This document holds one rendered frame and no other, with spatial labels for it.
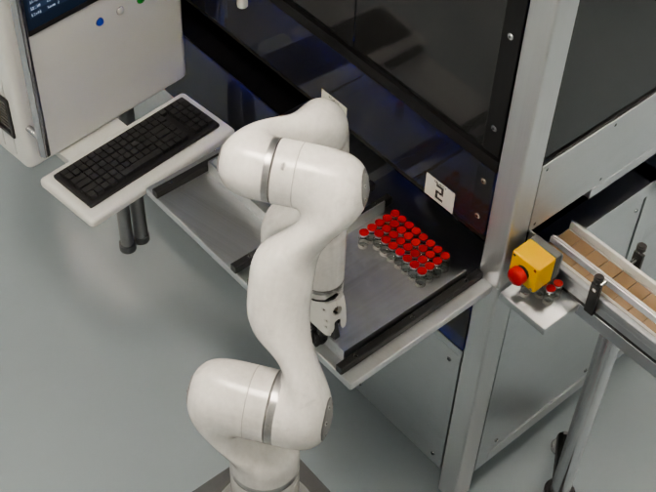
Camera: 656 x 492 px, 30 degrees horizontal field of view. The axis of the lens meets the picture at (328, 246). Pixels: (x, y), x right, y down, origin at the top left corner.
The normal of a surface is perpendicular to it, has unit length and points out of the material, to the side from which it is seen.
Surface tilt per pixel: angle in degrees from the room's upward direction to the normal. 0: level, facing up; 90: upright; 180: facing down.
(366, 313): 0
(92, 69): 90
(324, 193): 60
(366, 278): 0
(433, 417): 90
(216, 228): 0
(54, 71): 90
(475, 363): 90
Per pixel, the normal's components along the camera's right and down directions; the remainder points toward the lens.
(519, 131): -0.76, 0.47
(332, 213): -0.15, 0.34
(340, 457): 0.03, -0.67
